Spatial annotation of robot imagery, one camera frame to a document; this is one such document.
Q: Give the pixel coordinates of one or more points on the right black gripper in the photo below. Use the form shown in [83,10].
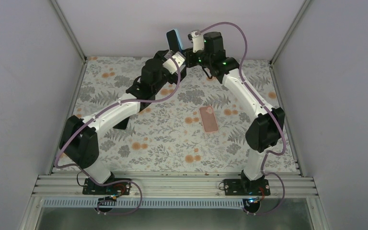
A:
[189,61]

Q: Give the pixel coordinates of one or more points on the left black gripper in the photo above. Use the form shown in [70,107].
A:
[160,55]

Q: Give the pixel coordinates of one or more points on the black phone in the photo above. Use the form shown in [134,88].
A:
[122,125]
[174,41]

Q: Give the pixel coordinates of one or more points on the pink phone case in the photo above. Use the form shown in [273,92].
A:
[208,119]

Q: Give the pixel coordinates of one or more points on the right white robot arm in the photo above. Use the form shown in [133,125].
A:
[267,124]

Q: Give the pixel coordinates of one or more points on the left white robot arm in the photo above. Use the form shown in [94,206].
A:
[80,137]

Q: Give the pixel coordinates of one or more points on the floral patterned table mat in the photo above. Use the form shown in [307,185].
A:
[169,136]

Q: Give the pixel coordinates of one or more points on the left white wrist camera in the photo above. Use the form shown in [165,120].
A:
[174,62]

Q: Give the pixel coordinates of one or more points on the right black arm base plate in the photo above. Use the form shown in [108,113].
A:
[244,187]

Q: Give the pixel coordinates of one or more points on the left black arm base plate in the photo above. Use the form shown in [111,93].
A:
[119,186]

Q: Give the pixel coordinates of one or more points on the aluminium mounting rail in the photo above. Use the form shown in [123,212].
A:
[175,185]

